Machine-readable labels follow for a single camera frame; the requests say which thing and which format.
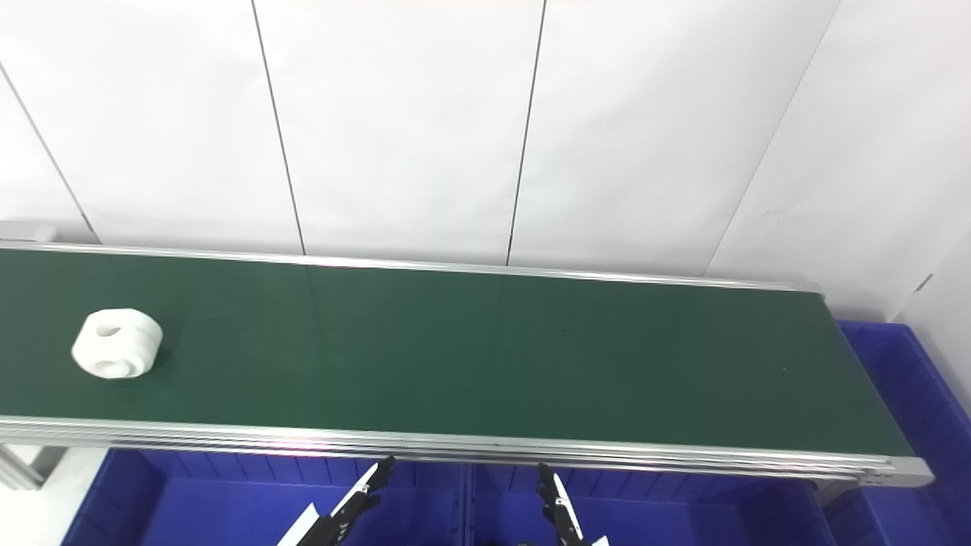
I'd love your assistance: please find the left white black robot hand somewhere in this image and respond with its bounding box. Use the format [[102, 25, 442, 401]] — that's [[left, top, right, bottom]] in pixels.
[[277, 455, 397, 546]]

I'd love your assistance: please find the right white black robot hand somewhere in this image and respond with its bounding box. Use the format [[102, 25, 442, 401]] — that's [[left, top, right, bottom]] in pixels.
[[537, 463, 610, 546]]

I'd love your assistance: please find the white round plastic part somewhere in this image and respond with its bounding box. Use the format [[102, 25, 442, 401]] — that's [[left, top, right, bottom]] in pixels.
[[71, 307, 164, 379]]

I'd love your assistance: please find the blue plastic bin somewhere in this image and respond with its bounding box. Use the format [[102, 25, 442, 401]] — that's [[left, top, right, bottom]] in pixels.
[[464, 461, 839, 546], [823, 318, 971, 546], [61, 447, 469, 546]]

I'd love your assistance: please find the green conveyor belt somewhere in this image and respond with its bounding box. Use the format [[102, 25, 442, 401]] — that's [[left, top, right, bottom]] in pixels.
[[0, 241, 935, 490]]

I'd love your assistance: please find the aluminium conveyor support leg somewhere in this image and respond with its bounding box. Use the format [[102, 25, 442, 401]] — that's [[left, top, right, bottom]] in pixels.
[[0, 444, 69, 491]]

